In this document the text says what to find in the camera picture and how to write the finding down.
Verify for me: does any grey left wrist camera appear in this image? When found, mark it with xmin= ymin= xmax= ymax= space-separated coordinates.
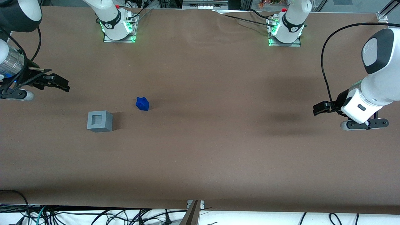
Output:
xmin=340 ymin=118 xmax=389 ymax=131

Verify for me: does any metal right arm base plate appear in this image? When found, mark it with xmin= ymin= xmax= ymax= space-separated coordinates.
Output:
xmin=103 ymin=12 xmax=138 ymax=43

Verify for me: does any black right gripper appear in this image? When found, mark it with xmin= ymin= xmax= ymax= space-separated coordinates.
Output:
xmin=12 ymin=67 xmax=70 ymax=93

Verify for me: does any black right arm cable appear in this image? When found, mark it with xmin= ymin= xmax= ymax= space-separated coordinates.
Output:
xmin=0 ymin=27 xmax=43 ymax=94

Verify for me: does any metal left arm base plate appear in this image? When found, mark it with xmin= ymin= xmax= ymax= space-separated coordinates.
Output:
xmin=268 ymin=17 xmax=302 ymax=48

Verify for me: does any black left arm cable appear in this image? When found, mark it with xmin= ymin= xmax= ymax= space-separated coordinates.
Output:
xmin=321 ymin=22 xmax=400 ymax=113

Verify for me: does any black cable on table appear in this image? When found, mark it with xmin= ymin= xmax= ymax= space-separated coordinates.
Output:
xmin=247 ymin=9 xmax=277 ymax=22
xmin=217 ymin=12 xmax=275 ymax=28

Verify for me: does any metal corner rail bracket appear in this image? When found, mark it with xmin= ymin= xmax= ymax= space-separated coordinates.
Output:
xmin=376 ymin=0 xmax=400 ymax=23

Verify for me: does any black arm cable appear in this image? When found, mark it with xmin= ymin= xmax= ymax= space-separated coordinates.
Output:
xmin=321 ymin=22 xmax=400 ymax=113
xmin=0 ymin=27 xmax=43 ymax=94

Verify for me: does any blue plastic part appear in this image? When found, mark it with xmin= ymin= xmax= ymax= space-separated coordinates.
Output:
xmin=136 ymin=97 xmax=150 ymax=111

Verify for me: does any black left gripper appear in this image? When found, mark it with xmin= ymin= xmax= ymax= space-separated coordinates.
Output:
xmin=313 ymin=91 xmax=351 ymax=117

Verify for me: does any gray square base block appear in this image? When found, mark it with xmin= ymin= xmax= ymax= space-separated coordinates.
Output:
xmin=87 ymin=110 xmax=113 ymax=133

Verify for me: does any white connector box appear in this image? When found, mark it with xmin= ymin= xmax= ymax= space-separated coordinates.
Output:
xmin=182 ymin=0 xmax=231 ymax=10

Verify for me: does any black floor cable loop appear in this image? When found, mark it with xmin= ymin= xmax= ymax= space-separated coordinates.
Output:
xmin=0 ymin=189 xmax=31 ymax=225

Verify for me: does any teal floor cable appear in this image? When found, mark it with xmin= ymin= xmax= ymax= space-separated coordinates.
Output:
xmin=35 ymin=205 xmax=48 ymax=225

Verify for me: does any small metal edge bracket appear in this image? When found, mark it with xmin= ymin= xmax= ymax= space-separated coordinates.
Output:
xmin=187 ymin=200 xmax=205 ymax=210

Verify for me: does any dark frame beam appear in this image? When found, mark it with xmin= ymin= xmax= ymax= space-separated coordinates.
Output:
xmin=179 ymin=201 xmax=201 ymax=225

